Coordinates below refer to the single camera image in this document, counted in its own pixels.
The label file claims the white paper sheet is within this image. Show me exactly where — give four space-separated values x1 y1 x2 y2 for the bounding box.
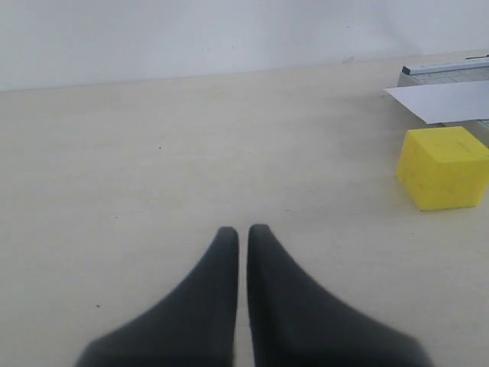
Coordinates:
386 80 488 125

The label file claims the grey paper cutter base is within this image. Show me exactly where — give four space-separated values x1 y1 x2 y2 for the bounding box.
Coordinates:
396 55 488 144

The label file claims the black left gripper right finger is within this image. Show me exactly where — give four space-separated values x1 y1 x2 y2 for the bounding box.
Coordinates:
247 224 433 366

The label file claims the yellow cube block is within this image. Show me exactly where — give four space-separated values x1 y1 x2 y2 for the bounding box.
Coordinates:
396 126 488 211

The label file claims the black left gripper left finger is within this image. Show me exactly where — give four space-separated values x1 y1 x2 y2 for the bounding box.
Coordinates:
76 227 239 366

